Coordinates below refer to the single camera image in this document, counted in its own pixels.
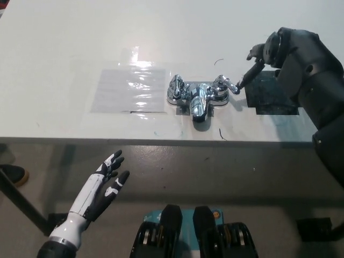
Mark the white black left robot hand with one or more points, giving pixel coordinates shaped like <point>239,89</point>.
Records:
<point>86,199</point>

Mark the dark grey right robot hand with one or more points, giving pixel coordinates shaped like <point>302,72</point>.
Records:
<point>303,51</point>

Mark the black tape patch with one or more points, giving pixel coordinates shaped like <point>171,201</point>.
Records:
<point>266,96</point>

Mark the black table leg with foot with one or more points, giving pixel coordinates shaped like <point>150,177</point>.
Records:
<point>24,205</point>

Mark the black shoe tan sole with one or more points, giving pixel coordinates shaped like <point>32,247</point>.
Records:
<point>14,174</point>

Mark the grey taped plastic sheet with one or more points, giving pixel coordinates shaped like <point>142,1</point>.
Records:
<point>115,91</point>

